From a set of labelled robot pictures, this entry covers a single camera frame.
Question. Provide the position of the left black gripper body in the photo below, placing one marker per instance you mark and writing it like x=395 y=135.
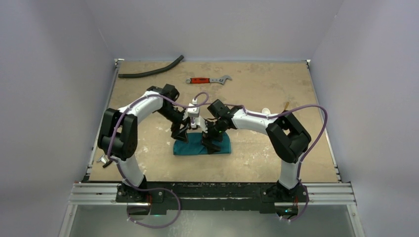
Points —
x=175 y=117

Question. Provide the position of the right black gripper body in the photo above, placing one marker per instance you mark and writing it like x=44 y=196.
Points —
x=212 y=134

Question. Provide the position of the teal cloth napkin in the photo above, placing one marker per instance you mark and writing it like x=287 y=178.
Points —
x=195 y=147

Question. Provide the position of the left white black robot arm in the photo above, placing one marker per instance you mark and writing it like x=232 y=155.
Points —
x=118 y=135

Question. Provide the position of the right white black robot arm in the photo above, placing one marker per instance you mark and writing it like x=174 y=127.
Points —
x=288 y=137

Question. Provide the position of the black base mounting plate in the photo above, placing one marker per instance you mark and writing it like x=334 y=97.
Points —
x=266 y=198

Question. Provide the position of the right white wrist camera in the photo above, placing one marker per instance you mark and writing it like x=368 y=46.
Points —
x=197 y=123

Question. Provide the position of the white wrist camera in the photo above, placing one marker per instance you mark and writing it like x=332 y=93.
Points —
x=197 y=123
x=193 y=112

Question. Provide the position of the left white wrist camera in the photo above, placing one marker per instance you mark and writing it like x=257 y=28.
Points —
x=193 y=112

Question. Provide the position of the red handled adjustable wrench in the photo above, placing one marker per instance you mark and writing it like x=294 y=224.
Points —
x=202 y=80

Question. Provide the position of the black handled pliers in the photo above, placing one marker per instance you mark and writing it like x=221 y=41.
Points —
x=104 y=160

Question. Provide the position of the aluminium rail frame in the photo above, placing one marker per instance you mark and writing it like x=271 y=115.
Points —
x=330 y=211

